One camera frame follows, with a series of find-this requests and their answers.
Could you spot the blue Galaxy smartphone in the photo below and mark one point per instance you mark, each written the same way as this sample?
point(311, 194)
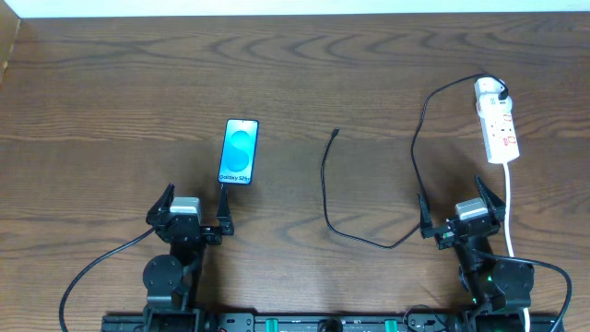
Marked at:
point(238, 152)

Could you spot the white power strip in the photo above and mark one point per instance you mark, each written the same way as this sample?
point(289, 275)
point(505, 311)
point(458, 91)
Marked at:
point(498, 131)

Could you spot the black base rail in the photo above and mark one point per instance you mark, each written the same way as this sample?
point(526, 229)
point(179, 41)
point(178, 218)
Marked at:
point(245, 322)

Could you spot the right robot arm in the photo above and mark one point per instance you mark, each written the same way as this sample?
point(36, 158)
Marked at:
point(500, 287)

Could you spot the cardboard panel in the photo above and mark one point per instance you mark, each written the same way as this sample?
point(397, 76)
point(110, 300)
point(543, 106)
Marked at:
point(9, 27)

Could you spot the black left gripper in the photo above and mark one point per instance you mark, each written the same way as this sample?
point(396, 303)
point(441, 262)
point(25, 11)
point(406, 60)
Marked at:
point(187, 228)

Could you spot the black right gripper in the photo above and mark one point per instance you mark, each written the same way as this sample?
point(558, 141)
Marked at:
point(464, 229)

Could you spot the white USB charger plug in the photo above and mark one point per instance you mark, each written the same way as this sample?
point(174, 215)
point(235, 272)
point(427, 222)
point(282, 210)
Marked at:
point(489, 85)

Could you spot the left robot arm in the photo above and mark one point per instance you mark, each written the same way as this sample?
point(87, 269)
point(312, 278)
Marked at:
point(172, 280)

